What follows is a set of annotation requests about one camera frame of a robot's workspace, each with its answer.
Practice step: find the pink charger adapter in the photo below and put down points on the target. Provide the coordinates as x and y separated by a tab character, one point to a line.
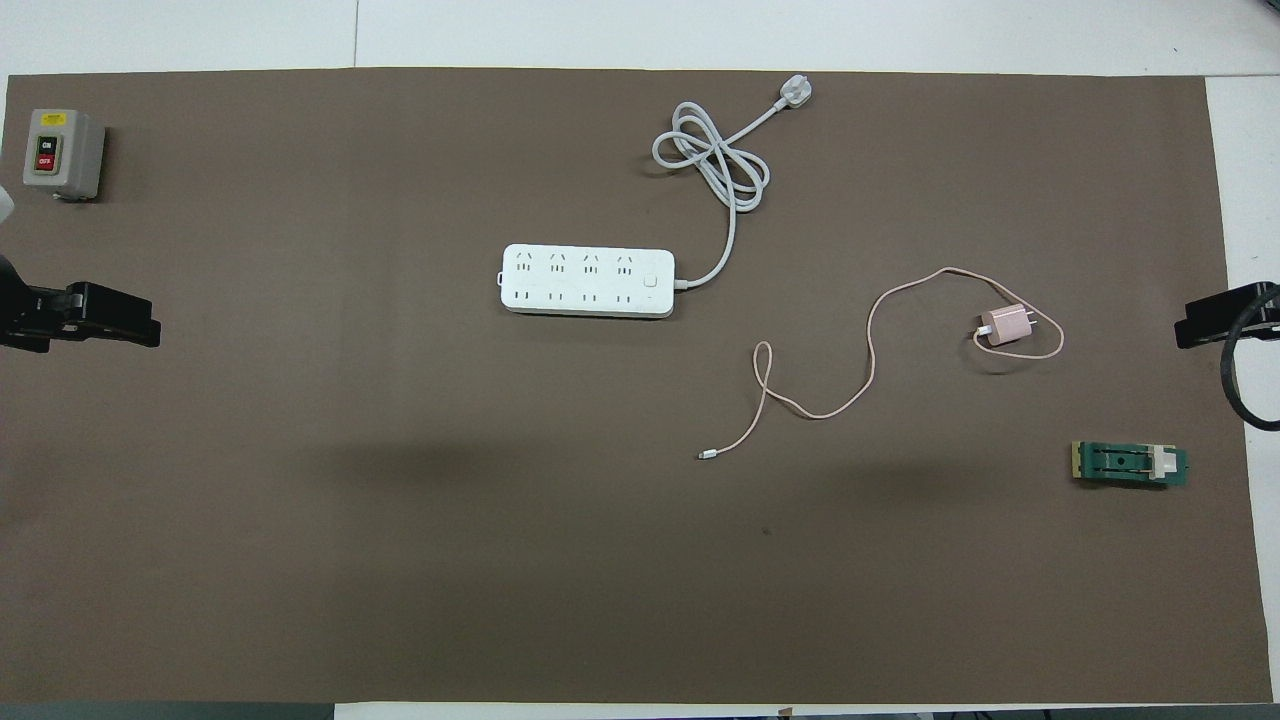
1008	325

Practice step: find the grey on-off switch box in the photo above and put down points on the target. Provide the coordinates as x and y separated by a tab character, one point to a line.
75	150

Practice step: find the green knife switch block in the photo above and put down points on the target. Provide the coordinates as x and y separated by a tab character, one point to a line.
1120	464

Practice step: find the white power strip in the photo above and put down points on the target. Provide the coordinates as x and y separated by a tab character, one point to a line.
590	282

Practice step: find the brown table mat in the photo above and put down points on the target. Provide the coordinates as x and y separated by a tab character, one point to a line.
400	520

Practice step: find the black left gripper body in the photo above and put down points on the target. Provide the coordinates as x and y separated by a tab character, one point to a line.
25	315

